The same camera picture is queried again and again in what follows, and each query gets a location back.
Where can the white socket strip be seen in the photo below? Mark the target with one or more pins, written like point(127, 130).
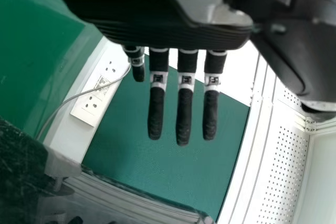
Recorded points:
point(97, 87)

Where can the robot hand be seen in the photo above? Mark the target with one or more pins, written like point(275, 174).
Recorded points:
point(183, 19)

